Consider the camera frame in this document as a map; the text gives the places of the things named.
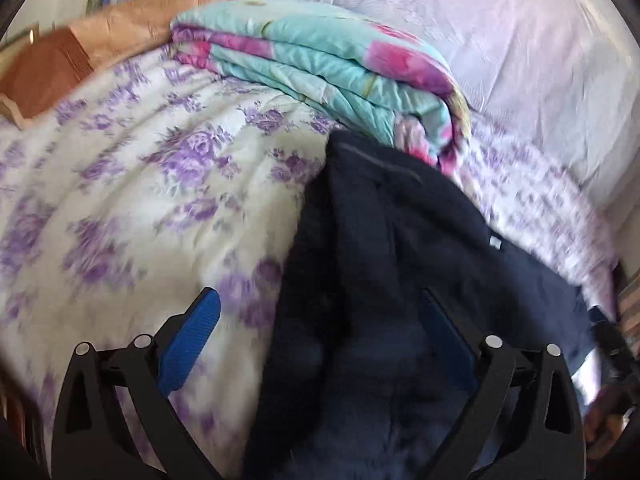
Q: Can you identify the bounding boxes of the navy blue pants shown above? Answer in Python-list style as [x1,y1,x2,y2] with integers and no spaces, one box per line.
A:
[242,131,594,479]

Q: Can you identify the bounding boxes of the person's right hand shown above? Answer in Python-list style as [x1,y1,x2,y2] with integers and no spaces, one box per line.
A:
[584,386,624,462]

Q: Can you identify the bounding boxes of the purple floral bedspread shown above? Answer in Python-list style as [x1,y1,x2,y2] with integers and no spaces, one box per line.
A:
[0,44,622,480]

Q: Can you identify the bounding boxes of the folded colourful floral quilt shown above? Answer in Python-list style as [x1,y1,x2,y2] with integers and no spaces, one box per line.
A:
[170,0,471,174]

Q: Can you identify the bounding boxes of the orange brown blanket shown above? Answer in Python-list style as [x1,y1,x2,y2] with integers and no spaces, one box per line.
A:
[1,0,224,129]

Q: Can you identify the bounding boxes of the white lace covered bedding pile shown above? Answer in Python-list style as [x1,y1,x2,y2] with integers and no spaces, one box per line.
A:
[169,0,640,212]

